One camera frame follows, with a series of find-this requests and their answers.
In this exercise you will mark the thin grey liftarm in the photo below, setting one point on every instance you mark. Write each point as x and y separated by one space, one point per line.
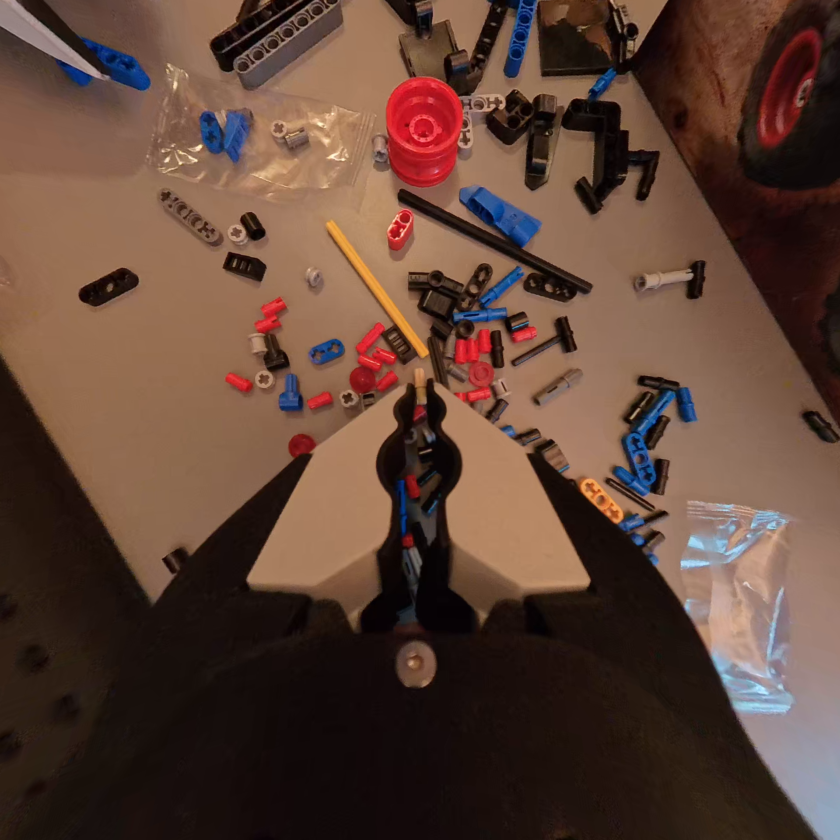
189 216

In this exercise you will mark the small black pin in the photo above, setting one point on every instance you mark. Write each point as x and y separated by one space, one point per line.
820 426

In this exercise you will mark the pile of small connector pins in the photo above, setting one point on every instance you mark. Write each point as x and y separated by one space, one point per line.
326 351

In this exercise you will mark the black perforated board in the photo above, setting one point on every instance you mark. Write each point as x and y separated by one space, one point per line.
39 656

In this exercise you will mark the blue fairing panel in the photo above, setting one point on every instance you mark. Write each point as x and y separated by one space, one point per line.
499 213

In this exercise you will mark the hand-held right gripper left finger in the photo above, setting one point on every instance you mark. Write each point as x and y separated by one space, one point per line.
321 525

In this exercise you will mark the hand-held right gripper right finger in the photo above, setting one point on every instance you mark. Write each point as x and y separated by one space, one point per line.
512 525

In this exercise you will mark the dark grey straight beam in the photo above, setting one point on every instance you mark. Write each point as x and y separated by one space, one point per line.
289 47

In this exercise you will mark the short black round connector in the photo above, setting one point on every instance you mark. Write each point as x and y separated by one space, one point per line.
253 225

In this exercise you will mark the large red wheel rim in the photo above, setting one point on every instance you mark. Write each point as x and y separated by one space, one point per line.
420 131

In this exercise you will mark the red two-hole beam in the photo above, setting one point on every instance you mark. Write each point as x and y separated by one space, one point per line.
400 229

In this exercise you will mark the long black axle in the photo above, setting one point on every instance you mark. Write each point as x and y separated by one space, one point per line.
492 239

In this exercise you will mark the small grey bush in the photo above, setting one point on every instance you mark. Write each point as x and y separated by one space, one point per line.
314 277

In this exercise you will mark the black three-hole beam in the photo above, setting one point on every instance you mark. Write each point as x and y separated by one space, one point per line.
108 287

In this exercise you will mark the blue thick angle beam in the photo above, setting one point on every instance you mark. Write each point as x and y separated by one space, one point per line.
522 36

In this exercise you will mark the blue L-shaped beam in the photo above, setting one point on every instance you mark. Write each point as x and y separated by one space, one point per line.
124 69

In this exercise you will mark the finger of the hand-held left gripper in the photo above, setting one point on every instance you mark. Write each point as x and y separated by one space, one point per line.
39 26

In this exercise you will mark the grey pin with black connector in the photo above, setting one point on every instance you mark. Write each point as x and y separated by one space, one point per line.
663 279

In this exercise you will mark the small black grille tile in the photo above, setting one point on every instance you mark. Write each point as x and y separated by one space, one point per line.
244 266

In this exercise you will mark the clear bag of small parts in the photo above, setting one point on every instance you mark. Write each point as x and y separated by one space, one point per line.
177 151

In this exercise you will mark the empty clear plastic bag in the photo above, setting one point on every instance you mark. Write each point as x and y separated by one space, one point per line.
735 590

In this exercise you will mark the long yellow axle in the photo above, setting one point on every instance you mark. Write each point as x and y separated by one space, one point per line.
374 285

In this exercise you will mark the red round tile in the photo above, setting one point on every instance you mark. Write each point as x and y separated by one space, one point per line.
300 445

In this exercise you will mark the grey desk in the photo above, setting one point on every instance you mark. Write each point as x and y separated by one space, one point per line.
98 394

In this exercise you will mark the toy truck set box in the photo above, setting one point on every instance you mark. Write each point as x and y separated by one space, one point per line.
709 98

